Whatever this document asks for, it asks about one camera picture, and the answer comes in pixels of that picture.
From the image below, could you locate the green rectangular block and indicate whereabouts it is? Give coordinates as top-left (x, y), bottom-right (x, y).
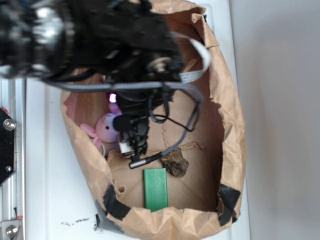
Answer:
top-left (143, 168), bottom-right (169, 212)

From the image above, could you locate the metal corner bracket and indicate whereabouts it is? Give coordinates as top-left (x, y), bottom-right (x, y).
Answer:
top-left (0, 216), bottom-right (24, 240)

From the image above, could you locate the black mounting bracket plate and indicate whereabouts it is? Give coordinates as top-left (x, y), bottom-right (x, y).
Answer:
top-left (0, 107), bottom-right (17, 186)

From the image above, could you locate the aluminium frame rail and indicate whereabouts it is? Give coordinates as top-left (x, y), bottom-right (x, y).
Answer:
top-left (0, 78), bottom-right (26, 240)

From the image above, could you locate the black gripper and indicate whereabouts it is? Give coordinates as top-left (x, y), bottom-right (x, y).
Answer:
top-left (108, 82), bottom-right (175, 160)

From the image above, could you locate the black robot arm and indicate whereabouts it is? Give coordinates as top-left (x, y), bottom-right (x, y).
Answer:
top-left (0, 0), bottom-right (184, 161)

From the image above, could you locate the black braided usb cable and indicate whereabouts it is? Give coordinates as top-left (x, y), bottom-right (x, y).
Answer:
top-left (128, 83), bottom-right (205, 170)

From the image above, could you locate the brown paper bag bin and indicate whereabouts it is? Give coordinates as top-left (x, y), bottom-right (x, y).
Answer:
top-left (61, 0), bottom-right (247, 240)

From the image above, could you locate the brown rock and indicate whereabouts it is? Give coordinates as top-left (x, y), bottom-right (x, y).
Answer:
top-left (160, 147), bottom-right (189, 178)

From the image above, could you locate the pink plush bunny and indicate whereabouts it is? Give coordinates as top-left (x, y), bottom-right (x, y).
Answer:
top-left (80, 102), bottom-right (122, 155)

